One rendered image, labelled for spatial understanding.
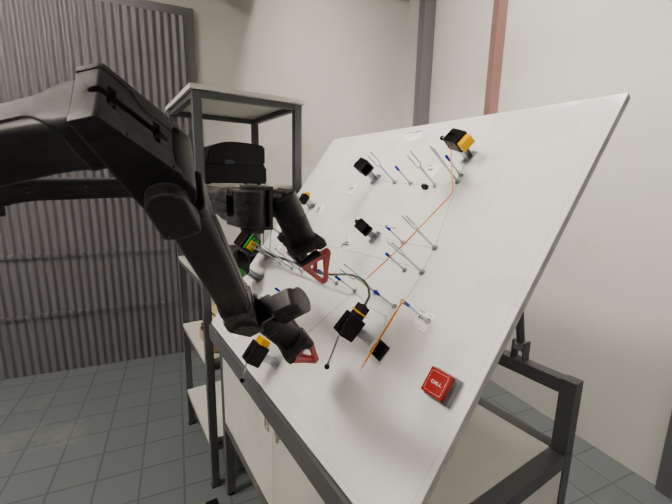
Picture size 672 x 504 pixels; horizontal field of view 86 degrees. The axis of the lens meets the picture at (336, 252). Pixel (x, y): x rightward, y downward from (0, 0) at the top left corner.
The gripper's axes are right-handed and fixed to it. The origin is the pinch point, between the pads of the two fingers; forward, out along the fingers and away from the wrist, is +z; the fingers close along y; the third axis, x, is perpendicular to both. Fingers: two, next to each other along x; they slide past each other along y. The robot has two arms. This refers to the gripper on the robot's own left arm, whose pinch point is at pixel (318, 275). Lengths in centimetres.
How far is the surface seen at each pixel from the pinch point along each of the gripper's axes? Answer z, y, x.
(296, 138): -8, 101, -40
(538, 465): 63, -29, -24
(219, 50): -63, 268, -61
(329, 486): 34.8, -17.5, 20.6
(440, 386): 18.6, -26.1, -6.5
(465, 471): 55, -23, -7
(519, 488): 58, -32, -15
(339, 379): 28.4, -1.1, 6.6
